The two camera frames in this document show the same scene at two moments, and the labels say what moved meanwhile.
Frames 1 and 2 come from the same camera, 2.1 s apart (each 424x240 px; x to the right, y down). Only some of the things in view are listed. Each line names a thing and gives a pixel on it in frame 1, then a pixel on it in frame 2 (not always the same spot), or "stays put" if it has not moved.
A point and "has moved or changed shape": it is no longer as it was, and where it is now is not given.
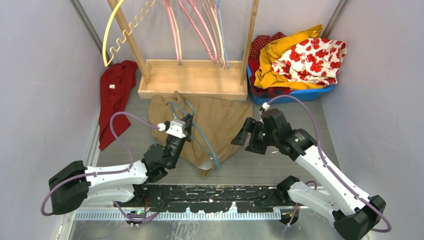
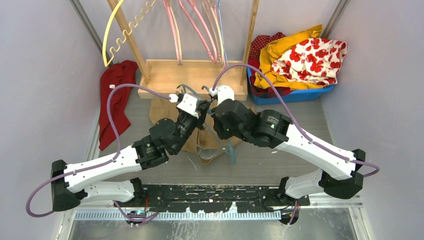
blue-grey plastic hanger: [173, 104] to [208, 124]
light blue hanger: [218, 5] stays put
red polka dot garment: [256, 46] stays put
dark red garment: [117, 82] stays put
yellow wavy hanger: [130, 28] stays put
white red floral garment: [316, 60] stays put
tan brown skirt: [219, 126] has moved or changed shape
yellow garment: [265, 77] stays put
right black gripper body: [261, 138] to [225, 132]
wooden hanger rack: [195, 79] stays put
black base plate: [209, 198] stays put
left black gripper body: [175, 148] to [186, 127]
